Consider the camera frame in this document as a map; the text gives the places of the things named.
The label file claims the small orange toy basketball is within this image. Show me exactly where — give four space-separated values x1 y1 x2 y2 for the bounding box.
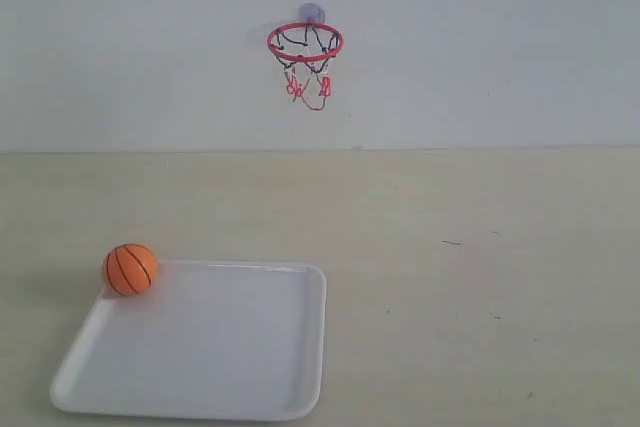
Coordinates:
102 243 158 296

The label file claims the red mini basketball hoop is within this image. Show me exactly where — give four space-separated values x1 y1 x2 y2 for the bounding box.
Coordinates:
266 21 344 112

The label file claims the white square plastic tray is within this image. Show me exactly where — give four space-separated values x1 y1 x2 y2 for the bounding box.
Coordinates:
49 260 327 422

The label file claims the clear suction cup mount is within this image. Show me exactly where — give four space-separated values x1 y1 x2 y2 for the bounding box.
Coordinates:
298 3 326 24

